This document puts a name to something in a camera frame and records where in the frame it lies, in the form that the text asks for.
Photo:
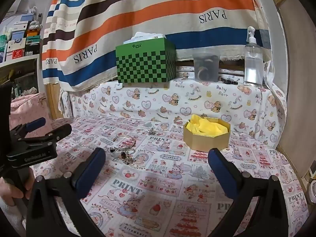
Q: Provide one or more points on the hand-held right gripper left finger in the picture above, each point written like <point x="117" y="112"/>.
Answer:
<point x="90" y="170"/>

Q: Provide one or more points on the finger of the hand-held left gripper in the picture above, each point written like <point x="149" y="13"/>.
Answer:
<point x="35" y="124"/>
<point x="58" y="132"/>

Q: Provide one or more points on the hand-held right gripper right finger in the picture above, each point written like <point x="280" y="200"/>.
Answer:
<point x="222" y="172"/>

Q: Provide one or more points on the gold octagonal box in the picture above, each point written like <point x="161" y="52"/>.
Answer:
<point x="209" y="142"/>

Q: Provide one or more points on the small silver charm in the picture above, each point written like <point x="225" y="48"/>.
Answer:
<point x="151" y="131"/>

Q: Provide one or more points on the person's left forearm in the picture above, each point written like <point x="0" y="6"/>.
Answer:
<point x="9" y="219"/>

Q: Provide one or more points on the person's left hand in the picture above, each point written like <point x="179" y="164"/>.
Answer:
<point x="8" y="190"/>

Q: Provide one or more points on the pink bag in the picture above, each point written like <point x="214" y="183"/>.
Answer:
<point x="27" y="108"/>

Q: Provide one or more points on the yellow cloth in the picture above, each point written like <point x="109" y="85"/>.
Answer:
<point x="205" y="126"/>

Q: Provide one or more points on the strawberry printed tablecloth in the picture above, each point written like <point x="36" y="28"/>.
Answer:
<point x="153" y="182"/>

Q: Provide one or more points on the stack of shoe boxes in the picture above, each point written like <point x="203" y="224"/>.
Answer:
<point x="22" y="42"/>

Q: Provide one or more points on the bear printed cloth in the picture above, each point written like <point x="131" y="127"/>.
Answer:
<point x="172" y="103"/>

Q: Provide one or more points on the white round object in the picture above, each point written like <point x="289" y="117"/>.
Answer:
<point x="311" y="185"/>

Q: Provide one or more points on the translucent grey cup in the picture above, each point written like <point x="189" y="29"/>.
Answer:
<point x="206" y="66"/>

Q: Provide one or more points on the green checkered box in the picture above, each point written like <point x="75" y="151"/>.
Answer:
<point x="143" y="64"/>

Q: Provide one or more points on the clear spray bottle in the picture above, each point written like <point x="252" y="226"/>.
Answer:
<point x="253" y="61"/>

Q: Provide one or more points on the white tissue paper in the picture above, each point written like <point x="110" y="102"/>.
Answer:
<point x="145" y="37"/>

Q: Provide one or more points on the striped blanket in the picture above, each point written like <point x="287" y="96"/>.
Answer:
<point x="148" y="12"/>

